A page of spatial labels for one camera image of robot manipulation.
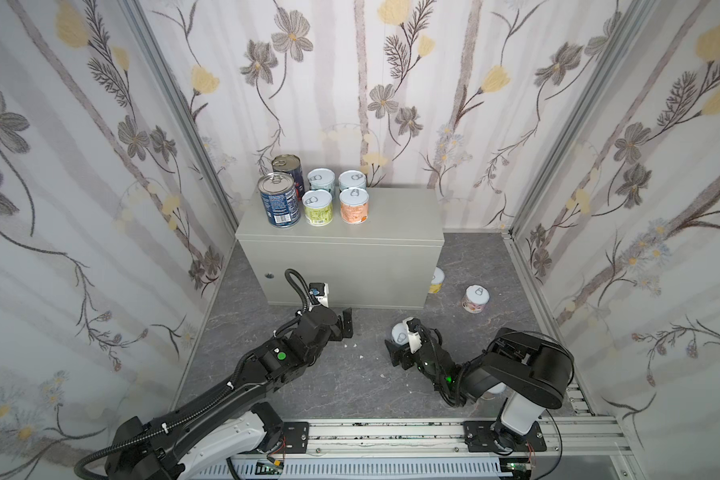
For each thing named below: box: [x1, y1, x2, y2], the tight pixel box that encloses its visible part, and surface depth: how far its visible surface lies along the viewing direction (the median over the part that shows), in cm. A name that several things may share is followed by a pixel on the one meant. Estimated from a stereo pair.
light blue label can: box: [307, 168, 336, 196], surface depth 80 cm
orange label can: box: [339, 187, 369, 225], surface depth 75 cm
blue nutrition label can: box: [258, 172, 301, 228], surface depth 71 cm
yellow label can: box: [428, 266, 445, 293], surface depth 101 cm
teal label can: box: [392, 322, 409, 346], surface depth 88 cm
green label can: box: [302, 189, 333, 227], surface depth 74 cm
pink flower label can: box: [462, 284, 490, 314], surface depth 97 cm
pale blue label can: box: [338, 170, 367, 192], surface depth 80 cm
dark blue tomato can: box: [271, 154, 305, 201], surface depth 76 cm
